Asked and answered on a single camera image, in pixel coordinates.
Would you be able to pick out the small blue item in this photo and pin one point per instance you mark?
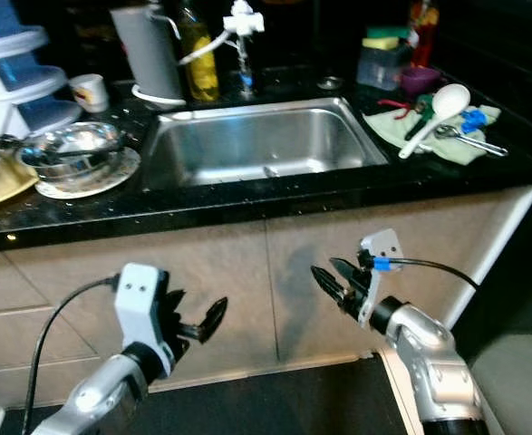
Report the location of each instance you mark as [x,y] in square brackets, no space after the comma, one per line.
[474,120]

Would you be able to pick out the white head steel faucet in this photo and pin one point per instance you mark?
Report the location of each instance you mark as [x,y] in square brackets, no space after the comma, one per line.
[246,20]

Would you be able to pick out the red bottle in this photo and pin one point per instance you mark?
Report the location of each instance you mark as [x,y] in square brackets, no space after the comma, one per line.
[424,32]

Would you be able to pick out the stainless steel sink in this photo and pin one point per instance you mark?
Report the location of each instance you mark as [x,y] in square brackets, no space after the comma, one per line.
[256,140]

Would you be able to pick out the thin black utensil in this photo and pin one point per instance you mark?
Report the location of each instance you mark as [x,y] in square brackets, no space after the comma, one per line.
[75,154]

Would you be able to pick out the yellow green sponge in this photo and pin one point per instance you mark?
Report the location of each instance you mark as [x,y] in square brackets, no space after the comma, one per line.
[385,38]

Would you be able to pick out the grey cylinder canister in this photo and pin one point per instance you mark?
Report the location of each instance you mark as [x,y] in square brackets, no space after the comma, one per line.
[146,50]

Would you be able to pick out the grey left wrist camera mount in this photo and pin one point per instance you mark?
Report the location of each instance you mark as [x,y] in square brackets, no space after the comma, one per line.
[143,304]

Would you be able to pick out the yellow round plate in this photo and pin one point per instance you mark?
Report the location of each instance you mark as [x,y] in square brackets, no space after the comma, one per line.
[3,186]

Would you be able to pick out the round steel drain cap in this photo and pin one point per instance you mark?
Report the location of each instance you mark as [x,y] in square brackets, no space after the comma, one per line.
[330,82]

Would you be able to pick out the pale green cloth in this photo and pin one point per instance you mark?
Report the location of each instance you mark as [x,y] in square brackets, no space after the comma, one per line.
[388,131]

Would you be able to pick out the white rice paddle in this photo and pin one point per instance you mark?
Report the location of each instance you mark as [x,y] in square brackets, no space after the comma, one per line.
[451,98]

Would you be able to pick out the clear plastic container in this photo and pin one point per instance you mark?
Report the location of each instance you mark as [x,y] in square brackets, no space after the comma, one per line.
[382,68]

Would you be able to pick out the yellow oil bottle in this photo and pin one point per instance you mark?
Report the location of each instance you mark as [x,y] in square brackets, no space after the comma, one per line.
[200,68]

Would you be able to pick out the kitchen base cabinet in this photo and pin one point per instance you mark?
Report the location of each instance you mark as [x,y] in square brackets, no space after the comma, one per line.
[256,272]

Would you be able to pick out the small printed white cup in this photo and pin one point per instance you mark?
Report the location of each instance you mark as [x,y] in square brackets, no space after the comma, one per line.
[89,93]

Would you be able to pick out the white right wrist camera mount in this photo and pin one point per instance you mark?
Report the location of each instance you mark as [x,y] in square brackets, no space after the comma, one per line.
[382,245]

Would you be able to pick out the red green kitchen tool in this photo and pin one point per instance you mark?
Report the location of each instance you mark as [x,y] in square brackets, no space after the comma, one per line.
[420,107]

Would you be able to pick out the purple bowl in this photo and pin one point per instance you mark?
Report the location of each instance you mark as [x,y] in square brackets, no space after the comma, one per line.
[420,82]

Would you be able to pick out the round pale plate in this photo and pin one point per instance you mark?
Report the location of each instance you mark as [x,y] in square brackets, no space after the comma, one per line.
[111,181]

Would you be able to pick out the white tiered plastic rack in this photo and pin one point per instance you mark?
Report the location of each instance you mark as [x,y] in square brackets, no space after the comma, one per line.
[3,86]

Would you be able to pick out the steel spoon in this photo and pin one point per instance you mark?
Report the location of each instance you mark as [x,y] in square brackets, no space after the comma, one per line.
[447,132]

